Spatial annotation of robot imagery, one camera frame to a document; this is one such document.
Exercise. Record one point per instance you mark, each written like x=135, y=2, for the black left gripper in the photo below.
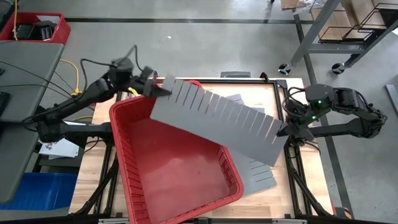
x=143, y=84

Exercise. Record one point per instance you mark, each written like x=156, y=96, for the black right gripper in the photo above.
x=304, y=131

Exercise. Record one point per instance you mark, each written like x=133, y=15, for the long grey slotted divider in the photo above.
x=217, y=124
x=261, y=183

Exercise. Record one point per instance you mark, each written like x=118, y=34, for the large red plastic bin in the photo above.
x=174, y=174

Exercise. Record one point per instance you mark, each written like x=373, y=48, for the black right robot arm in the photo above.
x=342, y=127

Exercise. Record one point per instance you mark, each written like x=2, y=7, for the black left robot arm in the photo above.
x=93, y=90

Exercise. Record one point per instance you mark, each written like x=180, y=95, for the black caster wheel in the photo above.
x=338, y=68
x=285, y=69

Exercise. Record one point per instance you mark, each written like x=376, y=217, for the grey metal cart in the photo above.
x=317, y=28

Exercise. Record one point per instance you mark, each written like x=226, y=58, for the grey metal bar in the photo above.
x=392, y=98

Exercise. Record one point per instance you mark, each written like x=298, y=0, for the small red crate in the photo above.
x=63, y=31

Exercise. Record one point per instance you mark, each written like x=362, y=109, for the white printed paper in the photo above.
x=62, y=151

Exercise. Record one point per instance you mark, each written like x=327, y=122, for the brown cardboard box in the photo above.
x=367, y=12
x=334, y=23

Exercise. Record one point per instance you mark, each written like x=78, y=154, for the brown cardboard piece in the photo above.
x=289, y=3

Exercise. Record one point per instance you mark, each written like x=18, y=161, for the white paper sheet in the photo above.
x=49, y=18

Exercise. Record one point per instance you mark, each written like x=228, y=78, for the grey desk top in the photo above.
x=31, y=62
x=15, y=161

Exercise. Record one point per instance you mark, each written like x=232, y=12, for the black device box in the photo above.
x=34, y=31

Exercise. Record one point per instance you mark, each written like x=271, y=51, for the blue plastic bin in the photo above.
x=40, y=189

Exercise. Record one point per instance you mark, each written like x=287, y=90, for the grey table-level camera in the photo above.
x=235, y=74

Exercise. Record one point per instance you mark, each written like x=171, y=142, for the silver metal bracket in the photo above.
x=115, y=221
x=289, y=221

